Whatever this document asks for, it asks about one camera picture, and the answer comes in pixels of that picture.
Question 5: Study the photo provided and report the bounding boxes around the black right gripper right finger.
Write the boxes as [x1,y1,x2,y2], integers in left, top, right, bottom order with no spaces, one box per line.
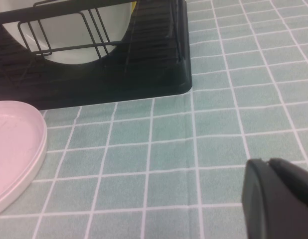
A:
[268,157,308,239]

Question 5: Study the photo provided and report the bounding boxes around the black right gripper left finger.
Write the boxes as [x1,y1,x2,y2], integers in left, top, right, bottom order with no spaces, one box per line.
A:
[241,158,282,239]

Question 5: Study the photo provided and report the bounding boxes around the mint green plate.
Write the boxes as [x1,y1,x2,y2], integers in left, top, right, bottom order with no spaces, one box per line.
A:
[1,0,135,64]

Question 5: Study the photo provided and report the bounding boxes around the pink plate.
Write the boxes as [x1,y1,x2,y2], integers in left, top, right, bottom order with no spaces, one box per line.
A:
[0,100,48,218]

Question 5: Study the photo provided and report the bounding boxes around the green checked tablecloth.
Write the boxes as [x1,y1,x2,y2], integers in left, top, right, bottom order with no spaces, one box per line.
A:
[0,0,308,239]

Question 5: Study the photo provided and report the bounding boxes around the black wire dish rack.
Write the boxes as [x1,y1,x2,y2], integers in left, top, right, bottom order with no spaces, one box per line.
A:
[0,0,186,66]

